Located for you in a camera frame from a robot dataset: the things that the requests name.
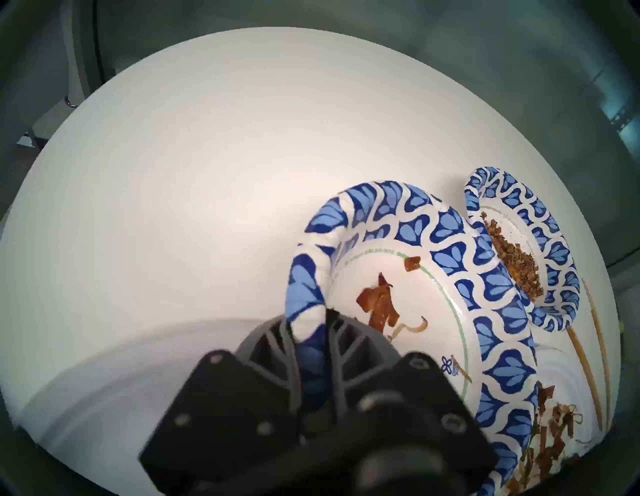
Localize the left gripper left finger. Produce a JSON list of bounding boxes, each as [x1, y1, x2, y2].
[[139, 315, 303, 494]]

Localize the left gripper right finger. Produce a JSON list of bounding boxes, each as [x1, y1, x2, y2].
[[325, 306, 498, 483]]

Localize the wooden chopsticks pair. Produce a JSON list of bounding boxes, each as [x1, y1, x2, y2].
[[581, 279, 614, 432]]

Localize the wooden chopstick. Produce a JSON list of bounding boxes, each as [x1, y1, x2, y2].
[[566, 326, 604, 432]]

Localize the white paper plate with leftovers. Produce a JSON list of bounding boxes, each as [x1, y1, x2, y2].
[[520, 345, 617, 496]]

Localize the blue patterned bowl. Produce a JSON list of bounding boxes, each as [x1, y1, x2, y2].
[[285, 179, 541, 496], [464, 166, 581, 333]]

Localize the brown leafy scrap pieces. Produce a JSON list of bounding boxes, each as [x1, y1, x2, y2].
[[355, 256, 430, 341]]

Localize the brown minced meat crumbs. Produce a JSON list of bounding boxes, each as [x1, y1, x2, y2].
[[480, 211, 545, 301]]

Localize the mixed brown leftover strips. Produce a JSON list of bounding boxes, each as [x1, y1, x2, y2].
[[505, 382, 586, 496]]

